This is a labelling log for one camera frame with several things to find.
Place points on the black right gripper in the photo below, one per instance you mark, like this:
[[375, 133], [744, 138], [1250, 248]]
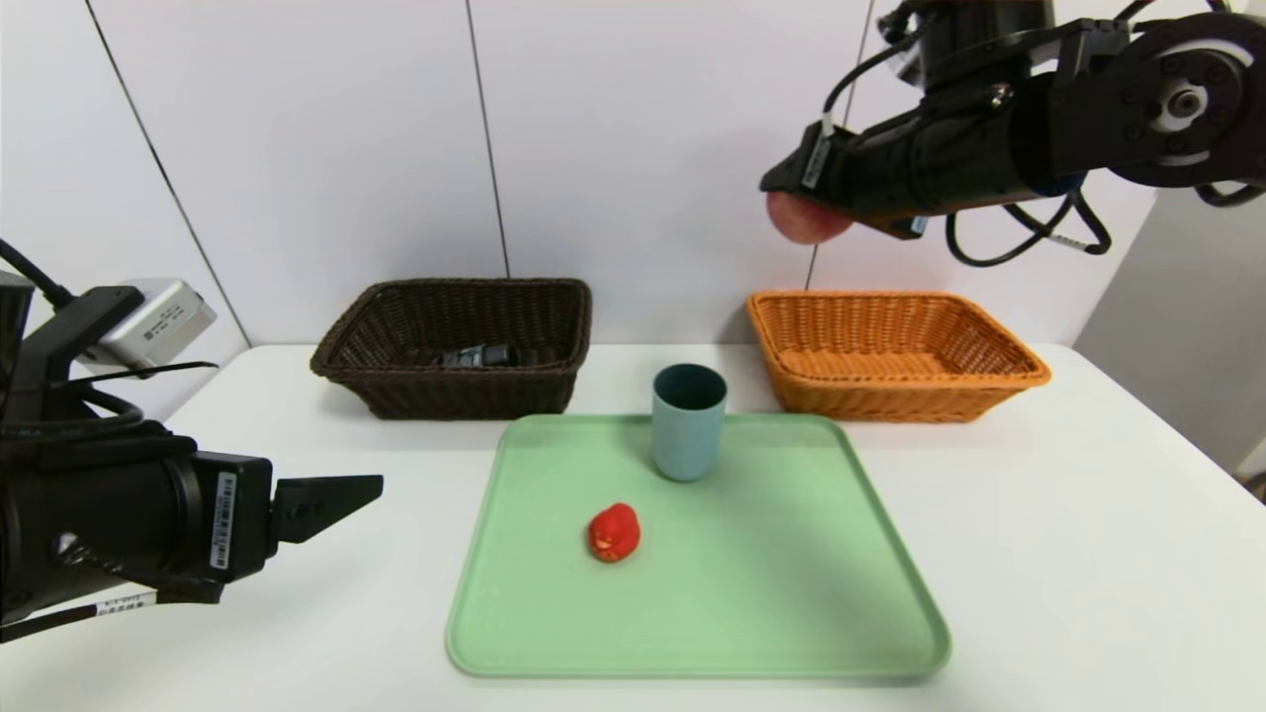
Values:
[[809, 166]]

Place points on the dark brown wicker basket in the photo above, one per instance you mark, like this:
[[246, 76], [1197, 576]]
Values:
[[455, 396]]

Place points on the blue-grey plastic cup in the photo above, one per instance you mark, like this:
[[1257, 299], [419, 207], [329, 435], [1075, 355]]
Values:
[[687, 440]]

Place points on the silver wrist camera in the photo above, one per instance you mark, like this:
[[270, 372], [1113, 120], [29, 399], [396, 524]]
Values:
[[158, 321], [908, 64]]

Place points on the pink peach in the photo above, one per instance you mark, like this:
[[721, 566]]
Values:
[[806, 225]]

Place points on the orange wicker basket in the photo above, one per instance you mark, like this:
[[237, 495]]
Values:
[[890, 400]]

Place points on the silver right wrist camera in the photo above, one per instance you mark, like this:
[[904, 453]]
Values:
[[908, 64]]

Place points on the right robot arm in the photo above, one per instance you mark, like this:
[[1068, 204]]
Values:
[[1167, 99]]

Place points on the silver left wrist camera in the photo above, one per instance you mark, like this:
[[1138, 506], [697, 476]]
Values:
[[158, 321]]

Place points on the light green plastic tray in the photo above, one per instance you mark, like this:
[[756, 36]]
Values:
[[771, 574]]

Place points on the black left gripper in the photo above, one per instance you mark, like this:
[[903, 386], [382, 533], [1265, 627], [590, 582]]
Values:
[[235, 518]]

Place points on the black face wash tube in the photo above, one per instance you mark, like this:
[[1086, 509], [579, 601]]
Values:
[[480, 354]]

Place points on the black zip tie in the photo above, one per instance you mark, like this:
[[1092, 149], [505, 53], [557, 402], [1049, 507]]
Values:
[[138, 372]]

